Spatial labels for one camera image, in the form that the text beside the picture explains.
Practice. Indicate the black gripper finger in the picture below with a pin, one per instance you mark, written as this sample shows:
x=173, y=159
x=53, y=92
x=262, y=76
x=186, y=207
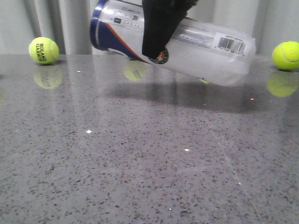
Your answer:
x=161, y=18

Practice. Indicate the Roland Garros tennis ball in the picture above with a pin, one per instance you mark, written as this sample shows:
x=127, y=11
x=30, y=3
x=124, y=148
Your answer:
x=43, y=50

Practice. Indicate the plain yellow tennis ball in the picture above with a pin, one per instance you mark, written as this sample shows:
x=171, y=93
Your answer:
x=285, y=56

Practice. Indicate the white tennis ball can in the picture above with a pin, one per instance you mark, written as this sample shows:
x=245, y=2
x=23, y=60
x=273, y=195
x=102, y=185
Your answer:
x=207, y=51

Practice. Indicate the grey pleated curtain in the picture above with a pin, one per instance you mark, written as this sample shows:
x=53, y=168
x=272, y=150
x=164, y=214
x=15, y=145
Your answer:
x=67, y=22

